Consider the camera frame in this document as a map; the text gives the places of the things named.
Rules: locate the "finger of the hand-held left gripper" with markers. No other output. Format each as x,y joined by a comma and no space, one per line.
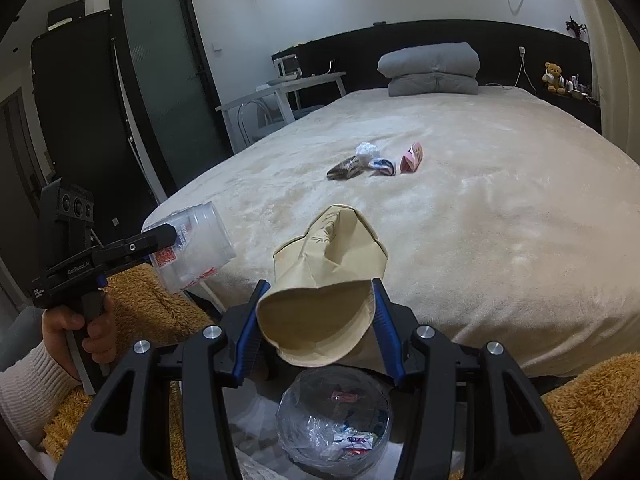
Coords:
150,240

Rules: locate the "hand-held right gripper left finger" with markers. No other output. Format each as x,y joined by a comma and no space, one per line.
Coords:
247,340

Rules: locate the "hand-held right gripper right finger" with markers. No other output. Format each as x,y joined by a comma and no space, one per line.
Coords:
382,320

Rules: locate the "clear plastic cup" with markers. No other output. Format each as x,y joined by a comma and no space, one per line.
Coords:
205,250

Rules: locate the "beige paper bag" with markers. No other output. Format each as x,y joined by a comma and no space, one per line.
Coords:
320,310

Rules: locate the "bin with clear liner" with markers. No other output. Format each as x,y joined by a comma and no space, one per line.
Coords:
335,425

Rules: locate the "blue white wrapper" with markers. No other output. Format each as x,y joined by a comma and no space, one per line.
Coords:
382,165

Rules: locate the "dark brown wrapper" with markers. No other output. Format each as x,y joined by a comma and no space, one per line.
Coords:
345,169

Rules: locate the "pink snack packet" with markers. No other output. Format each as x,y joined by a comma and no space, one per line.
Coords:
411,159

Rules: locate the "white plastic wrap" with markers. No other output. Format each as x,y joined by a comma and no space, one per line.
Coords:
366,150

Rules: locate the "person's left forearm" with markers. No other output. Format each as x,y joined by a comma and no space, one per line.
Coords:
30,395

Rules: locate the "person's left hand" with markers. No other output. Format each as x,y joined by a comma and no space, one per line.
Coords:
55,327

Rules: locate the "orange shaggy rug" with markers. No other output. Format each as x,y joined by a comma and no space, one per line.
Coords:
150,305

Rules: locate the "black board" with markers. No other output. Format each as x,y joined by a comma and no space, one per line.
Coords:
75,110

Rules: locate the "bed with cream blanket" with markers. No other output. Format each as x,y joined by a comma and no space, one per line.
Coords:
500,210

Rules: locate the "frosted glass door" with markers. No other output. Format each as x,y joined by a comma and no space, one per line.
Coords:
165,70

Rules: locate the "grey chair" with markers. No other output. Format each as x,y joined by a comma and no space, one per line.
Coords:
265,110

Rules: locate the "white desk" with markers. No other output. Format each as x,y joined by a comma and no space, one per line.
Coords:
300,81

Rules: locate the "white desktop appliance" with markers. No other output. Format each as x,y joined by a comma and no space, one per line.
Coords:
287,66

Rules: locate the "grey pillows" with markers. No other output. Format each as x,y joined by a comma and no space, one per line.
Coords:
430,65

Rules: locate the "brown teddy bear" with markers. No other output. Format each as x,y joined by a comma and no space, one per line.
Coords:
553,76

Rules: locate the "cluster of small bottles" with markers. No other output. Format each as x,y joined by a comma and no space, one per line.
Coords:
579,89

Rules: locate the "black headboard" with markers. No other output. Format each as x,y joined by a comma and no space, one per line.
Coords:
500,40

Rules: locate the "cream curtain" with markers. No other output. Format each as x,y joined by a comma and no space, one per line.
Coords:
615,85

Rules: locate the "dark potted plant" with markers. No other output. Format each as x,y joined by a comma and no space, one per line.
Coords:
576,26

